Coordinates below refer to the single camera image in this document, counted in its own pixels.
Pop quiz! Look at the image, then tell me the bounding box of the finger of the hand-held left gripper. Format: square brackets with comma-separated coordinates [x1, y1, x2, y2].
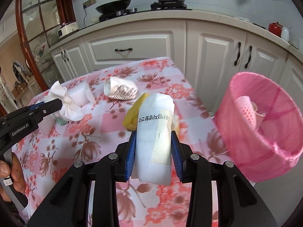
[22, 101, 46, 111]
[28, 99, 63, 123]

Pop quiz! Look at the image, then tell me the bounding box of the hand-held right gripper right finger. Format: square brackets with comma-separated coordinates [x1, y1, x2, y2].
[171, 131, 277, 227]

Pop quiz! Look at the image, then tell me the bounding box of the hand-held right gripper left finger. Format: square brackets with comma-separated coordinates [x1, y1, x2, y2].
[28, 130, 138, 227]

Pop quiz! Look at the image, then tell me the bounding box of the green striped wrapper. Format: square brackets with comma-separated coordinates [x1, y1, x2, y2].
[53, 116, 69, 126]

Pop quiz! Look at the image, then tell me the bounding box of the white tissue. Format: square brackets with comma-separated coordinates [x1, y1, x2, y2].
[42, 80, 84, 121]

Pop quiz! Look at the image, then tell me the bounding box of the crushed white paper cup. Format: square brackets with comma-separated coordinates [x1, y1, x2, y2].
[131, 93, 176, 185]

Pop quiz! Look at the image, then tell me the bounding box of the white foam block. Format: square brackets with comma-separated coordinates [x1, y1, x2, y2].
[71, 86, 96, 107]

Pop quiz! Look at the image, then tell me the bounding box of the yellow sponge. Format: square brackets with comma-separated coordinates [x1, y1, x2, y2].
[122, 93, 149, 131]

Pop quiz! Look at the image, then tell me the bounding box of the pink trash bin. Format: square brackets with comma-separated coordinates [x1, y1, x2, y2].
[213, 72, 303, 183]

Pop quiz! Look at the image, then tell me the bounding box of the paper cup with dark print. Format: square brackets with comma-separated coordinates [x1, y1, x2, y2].
[104, 76, 138, 100]

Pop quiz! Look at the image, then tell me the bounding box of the large pink foam fruit net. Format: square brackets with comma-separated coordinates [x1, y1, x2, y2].
[237, 96, 257, 130]

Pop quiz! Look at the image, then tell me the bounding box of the person's left hand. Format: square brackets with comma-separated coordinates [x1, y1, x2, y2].
[0, 152, 27, 202]

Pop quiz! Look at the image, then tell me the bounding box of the patterned cloth on chair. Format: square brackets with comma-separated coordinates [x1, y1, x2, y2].
[12, 61, 32, 81]

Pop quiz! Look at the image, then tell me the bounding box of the narrow white cabinet door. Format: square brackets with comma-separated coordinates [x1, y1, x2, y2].
[65, 39, 91, 76]
[51, 48, 67, 83]

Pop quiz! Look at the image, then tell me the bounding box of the wooden glass sliding door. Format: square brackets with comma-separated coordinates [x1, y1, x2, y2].
[15, 0, 78, 93]

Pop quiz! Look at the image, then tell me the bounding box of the white rice cooker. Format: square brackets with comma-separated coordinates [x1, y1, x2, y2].
[57, 21, 80, 39]

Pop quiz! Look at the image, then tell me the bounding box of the pink floral tablecloth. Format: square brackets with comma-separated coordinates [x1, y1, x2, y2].
[11, 56, 237, 227]

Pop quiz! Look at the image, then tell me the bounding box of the dark wooden door panel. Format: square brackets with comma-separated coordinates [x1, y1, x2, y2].
[55, 0, 76, 24]

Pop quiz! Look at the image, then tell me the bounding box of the white kitchen drawer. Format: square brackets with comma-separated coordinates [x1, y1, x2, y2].
[82, 20, 187, 71]

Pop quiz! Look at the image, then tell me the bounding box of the black frying pan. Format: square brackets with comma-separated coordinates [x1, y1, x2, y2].
[95, 0, 151, 15]

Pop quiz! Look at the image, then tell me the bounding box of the white corner cabinet door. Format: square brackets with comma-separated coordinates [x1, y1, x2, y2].
[282, 52, 303, 95]

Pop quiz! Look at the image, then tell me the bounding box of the black gas stove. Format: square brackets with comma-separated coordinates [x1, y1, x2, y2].
[98, 2, 193, 22]

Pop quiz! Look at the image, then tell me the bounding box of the red teapot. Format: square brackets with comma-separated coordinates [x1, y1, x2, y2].
[268, 22, 283, 37]

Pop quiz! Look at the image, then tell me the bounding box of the white jar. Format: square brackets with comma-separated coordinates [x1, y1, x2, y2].
[280, 26, 290, 41]

